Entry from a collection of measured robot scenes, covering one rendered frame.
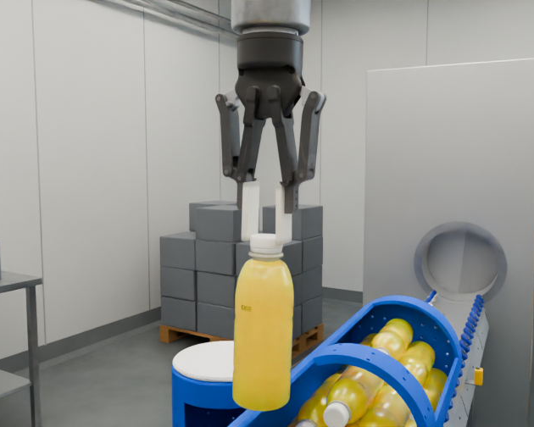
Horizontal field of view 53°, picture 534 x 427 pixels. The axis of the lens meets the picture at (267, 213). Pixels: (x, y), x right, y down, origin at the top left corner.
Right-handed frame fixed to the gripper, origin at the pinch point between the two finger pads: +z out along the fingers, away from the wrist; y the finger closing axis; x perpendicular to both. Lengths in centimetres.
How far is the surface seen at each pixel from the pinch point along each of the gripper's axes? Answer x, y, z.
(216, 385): -50, 39, 51
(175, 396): -51, 51, 57
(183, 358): -58, 54, 49
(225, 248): -304, 192, 74
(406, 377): -32.5, -10.6, 30.6
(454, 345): -69, -14, 37
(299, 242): -335, 141, 69
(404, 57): -506, 105, -99
